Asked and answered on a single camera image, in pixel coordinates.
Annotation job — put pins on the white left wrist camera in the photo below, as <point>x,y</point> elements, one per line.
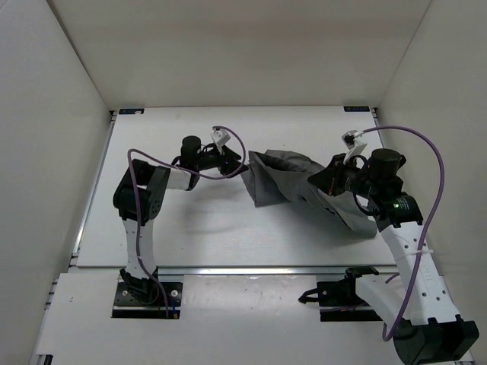
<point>220,137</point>

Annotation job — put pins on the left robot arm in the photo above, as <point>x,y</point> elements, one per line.
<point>139,197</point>

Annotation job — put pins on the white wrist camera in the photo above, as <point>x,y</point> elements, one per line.
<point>220,137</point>
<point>355,143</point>

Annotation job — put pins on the grey pleated skirt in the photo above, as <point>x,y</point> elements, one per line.
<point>275,177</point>

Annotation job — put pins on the aluminium table edge rail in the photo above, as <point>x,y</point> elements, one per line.
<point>237,270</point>

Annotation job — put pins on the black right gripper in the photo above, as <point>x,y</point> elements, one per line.
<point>329,179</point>

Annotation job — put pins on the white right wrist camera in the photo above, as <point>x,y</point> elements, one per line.
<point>355,143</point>

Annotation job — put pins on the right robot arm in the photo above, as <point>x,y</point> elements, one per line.
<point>424,324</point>

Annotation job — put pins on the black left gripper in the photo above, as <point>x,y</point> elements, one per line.
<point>226,156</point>

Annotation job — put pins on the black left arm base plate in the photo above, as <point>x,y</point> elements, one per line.
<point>128,304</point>

